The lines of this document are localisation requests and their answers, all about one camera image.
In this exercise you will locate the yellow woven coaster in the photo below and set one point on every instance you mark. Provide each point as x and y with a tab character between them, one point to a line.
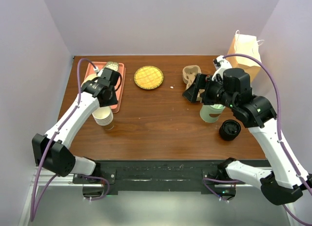
148	77

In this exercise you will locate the stack of paper cups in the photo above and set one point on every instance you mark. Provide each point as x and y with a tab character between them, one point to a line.
104	117

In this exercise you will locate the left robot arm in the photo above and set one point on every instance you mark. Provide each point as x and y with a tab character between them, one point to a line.
52	150

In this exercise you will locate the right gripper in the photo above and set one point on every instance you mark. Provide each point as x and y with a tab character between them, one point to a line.
191	94

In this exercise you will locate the small patterned dish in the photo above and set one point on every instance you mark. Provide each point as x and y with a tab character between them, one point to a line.
112	65

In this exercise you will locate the aluminium rail frame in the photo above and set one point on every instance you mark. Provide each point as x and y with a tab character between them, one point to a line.
62	204

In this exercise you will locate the cardboard cup carrier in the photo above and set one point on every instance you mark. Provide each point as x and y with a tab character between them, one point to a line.
189	73

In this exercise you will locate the stack of black lids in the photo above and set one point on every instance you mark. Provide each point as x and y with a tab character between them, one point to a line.
229	130

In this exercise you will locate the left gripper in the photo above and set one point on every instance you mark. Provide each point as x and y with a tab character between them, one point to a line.
113	101

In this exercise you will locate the green straw holder cup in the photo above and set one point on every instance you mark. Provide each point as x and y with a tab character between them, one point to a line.
209	114

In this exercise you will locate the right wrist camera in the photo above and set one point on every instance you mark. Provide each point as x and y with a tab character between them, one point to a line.
221	65

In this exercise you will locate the pink rectangular tray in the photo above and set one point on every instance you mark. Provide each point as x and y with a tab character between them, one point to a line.
120	84

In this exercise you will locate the cream square plate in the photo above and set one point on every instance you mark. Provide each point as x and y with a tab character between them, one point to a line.
90	77

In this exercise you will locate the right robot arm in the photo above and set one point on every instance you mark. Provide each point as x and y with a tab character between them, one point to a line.
287	180

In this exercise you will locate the brown paper bag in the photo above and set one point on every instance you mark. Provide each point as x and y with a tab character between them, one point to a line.
246	45

